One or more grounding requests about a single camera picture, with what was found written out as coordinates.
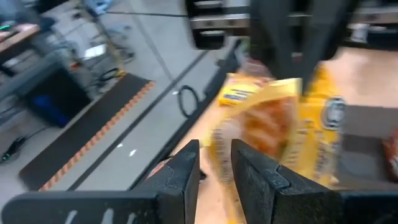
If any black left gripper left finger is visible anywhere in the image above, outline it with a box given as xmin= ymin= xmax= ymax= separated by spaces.
xmin=1 ymin=139 xmax=200 ymax=224

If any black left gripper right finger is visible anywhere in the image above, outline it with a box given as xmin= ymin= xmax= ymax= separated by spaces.
xmin=231 ymin=139 xmax=398 ymax=224

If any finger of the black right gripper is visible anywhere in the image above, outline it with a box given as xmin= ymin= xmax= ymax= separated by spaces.
xmin=300 ymin=0 xmax=358 ymax=93
xmin=248 ymin=0 xmax=296 ymax=80

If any yellow creamy chicken ramen pack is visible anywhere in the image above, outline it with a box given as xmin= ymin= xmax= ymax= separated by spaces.
xmin=203 ymin=63 xmax=346 ymax=190

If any grey translucent plastic bin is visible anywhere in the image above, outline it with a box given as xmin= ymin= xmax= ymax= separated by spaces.
xmin=337 ymin=105 xmax=398 ymax=190

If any black orange-striped floor mat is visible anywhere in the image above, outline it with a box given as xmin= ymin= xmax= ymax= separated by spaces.
xmin=18 ymin=73 xmax=156 ymax=192

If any black floor power brick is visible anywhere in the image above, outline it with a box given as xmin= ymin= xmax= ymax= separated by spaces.
xmin=0 ymin=135 xmax=27 ymax=164

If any black floor box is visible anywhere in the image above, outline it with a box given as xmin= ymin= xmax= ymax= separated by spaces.
xmin=23 ymin=67 xmax=93 ymax=128

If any wooden background desk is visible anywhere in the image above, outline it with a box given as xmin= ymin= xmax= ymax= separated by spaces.
xmin=0 ymin=23 xmax=41 ymax=68

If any black hanging cable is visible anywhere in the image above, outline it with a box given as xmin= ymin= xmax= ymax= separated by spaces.
xmin=177 ymin=84 xmax=200 ymax=119

